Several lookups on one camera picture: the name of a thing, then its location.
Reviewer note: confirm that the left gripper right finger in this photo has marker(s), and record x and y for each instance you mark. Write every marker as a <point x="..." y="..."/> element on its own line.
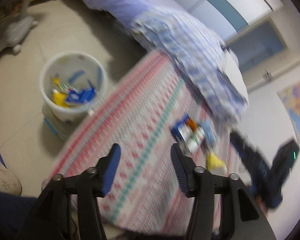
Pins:
<point x="184" y="167"/>

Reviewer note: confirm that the grey rolling stand base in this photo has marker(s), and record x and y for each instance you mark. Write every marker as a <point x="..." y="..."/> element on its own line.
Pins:
<point x="15" y="23"/>

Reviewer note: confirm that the light blue milk carton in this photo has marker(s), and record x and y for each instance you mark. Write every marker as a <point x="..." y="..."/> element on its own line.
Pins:
<point x="210" y="133"/>

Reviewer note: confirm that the dark blue cardboard box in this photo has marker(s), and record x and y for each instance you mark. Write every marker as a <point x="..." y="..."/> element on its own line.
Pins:
<point x="183" y="129"/>

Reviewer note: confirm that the world map wall poster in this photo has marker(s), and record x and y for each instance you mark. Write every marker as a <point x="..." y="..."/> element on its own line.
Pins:
<point x="290" y="98"/>

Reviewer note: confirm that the patterned pink bed sheet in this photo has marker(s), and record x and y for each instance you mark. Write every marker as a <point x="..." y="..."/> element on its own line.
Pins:
<point x="145" y="196"/>

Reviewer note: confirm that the white trash bin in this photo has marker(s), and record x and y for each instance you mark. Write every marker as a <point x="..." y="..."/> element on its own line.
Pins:
<point x="72" y="83"/>

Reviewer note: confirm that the yellow paper cup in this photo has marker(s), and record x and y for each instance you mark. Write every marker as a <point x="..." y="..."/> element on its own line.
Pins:
<point x="215" y="165"/>

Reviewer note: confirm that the plaid purple fleece blanket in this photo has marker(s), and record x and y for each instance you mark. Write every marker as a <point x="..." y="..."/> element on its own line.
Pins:
<point x="200" y="54"/>

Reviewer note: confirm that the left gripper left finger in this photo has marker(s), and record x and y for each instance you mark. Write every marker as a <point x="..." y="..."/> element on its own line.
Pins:
<point x="107" y="167"/>

